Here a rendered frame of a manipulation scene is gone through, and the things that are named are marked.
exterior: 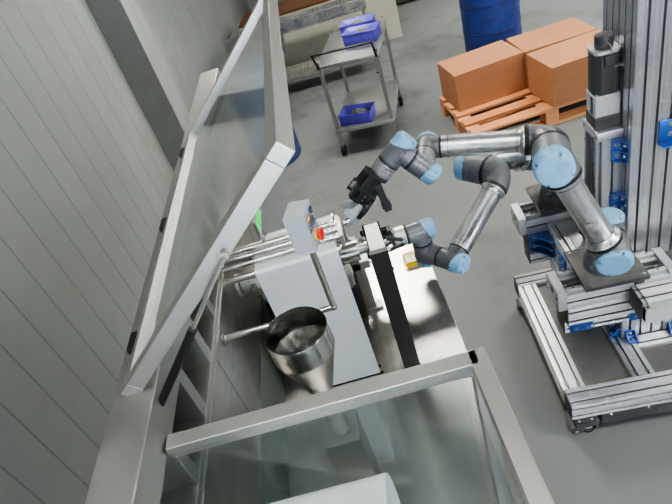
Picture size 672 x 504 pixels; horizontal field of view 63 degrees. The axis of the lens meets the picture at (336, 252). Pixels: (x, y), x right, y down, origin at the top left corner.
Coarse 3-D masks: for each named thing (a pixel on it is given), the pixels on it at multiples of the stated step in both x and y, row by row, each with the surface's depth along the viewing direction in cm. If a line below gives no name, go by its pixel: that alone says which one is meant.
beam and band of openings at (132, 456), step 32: (160, 224) 139; (192, 320) 138; (128, 352) 104; (192, 352) 124; (160, 384) 98; (192, 384) 113; (128, 416) 92; (160, 416) 95; (192, 416) 114; (128, 448) 87; (160, 448) 91; (96, 480) 84; (128, 480) 82; (160, 480) 88
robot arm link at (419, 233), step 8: (408, 224) 199; (416, 224) 198; (424, 224) 197; (432, 224) 197; (408, 232) 197; (416, 232) 197; (424, 232) 197; (432, 232) 197; (408, 240) 198; (416, 240) 199; (424, 240) 199
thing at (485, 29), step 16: (464, 0) 552; (480, 0) 540; (496, 0) 538; (512, 0) 544; (464, 16) 564; (480, 16) 550; (496, 16) 547; (512, 16) 552; (464, 32) 579; (480, 32) 561; (496, 32) 556; (512, 32) 560
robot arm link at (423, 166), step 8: (416, 152) 174; (424, 152) 178; (432, 152) 180; (416, 160) 174; (424, 160) 174; (432, 160) 176; (408, 168) 175; (416, 168) 175; (424, 168) 174; (432, 168) 175; (440, 168) 176; (416, 176) 177; (424, 176) 176; (432, 176) 175
